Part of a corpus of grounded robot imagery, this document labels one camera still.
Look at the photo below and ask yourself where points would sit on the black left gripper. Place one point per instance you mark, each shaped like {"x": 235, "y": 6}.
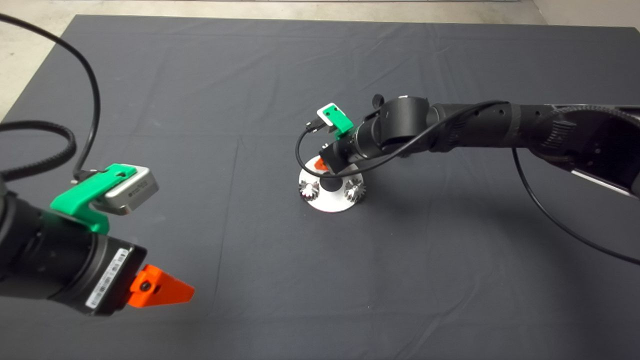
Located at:
{"x": 110, "y": 275}

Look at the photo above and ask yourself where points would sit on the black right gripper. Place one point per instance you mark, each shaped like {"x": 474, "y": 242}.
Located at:
{"x": 345, "y": 152}

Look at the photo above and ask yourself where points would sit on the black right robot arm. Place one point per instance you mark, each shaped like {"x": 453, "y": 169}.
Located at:
{"x": 475, "y": 125}

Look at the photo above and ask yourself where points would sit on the small steel gear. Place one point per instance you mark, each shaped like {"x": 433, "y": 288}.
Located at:
{"x": 310, "y": 190}
{"x": 354, "y": 190}

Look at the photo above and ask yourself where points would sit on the round metal plate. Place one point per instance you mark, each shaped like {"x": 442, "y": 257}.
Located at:
{"x": 330, "y": 202}

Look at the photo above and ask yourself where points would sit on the dark grey table cloth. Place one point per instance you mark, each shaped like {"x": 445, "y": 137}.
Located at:
{"x": 250, "y": 225}

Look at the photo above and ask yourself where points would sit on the green right camera mount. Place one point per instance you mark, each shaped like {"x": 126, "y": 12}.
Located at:
{"x": 342, "y": 122}

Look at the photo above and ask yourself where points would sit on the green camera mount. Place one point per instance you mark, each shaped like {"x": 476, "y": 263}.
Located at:
{"x": 80, "y": 200}
{"x": 342, "y": 122}

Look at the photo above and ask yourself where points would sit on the silver right camera box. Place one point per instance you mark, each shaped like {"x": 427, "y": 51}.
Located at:
{"x": 322, "y": 114}

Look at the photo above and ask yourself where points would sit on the silver camera box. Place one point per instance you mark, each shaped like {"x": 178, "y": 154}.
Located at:
{"x": 322, "y": 114}
{"x": 132, "y": 192}

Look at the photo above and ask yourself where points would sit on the silver left camera box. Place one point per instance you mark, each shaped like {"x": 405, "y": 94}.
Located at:
{"x": 132, "y": 192}

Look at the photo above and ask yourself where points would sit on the green left camera mount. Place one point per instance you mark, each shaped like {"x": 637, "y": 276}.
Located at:
{"x": 80, "y": 200}

